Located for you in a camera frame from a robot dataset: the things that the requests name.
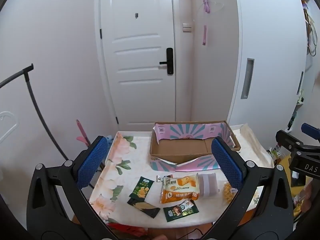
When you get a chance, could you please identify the clear packet of waffle cookies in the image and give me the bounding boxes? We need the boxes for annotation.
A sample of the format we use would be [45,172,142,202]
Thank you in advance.
[222,181,238,203]

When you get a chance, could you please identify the hanging cables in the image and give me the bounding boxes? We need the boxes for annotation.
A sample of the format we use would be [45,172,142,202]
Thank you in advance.
[304,5,318,57]

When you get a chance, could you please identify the orange cake packet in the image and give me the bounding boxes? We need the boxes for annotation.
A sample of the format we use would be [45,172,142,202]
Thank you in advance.
[160,173,200,204]

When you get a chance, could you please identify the grey and white striped packet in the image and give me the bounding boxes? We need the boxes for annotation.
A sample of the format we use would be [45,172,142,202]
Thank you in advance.
[197,172,218,198]

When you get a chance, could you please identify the black door handle lock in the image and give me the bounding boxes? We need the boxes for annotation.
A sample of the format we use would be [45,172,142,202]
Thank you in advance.
[159,47,174,75]

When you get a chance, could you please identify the white door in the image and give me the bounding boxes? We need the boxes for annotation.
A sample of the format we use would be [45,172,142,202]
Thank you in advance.
[94,0,193,132]

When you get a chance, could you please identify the pink plastic stick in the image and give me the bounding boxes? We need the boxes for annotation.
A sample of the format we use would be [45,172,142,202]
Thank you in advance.
[76,119,92,147]

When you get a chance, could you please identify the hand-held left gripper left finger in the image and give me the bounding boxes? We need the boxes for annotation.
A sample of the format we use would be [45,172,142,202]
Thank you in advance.
[26,135,119,240]

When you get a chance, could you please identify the yellow shopping bag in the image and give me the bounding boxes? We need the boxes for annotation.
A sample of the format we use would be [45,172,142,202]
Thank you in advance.
[275,152,293,178]

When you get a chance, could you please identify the white wardrobe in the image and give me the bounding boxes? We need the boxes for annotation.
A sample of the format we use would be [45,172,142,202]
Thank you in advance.
[226,0,308,130]

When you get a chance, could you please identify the pink and teal cardboard box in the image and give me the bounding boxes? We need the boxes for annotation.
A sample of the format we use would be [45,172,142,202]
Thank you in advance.
[149,120,242,172]

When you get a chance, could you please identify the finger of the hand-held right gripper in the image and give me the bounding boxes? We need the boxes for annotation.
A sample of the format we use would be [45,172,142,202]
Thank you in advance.
[275,129,307,153]
[301,123,320,141]

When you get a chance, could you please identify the floral tablecloth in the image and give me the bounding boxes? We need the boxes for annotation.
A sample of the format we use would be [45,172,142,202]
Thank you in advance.
[89,124,275,229]

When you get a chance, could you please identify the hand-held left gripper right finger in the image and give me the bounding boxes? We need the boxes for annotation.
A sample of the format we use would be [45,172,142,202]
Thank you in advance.
[200,137,294,240]

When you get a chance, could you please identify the red cloth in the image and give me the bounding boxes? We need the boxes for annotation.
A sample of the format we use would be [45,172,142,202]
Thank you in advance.
[107,222,148,238]

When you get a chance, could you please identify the dark green packet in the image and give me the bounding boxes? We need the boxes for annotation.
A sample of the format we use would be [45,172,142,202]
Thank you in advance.
[127,197,161,219]

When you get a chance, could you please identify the purple ribbon bow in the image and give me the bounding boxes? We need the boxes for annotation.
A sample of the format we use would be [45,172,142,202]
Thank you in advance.
[199,0,213,14]

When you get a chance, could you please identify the white shelf with clutter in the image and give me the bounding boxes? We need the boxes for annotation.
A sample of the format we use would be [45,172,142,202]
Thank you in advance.
[286,90,305,133]

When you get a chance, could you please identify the green packet with face print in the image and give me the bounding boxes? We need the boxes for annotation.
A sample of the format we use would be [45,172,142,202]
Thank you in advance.
[163,199,200,222]

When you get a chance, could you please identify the green chip packet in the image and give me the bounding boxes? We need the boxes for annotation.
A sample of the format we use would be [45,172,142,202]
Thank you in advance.
[129,176,155,200]

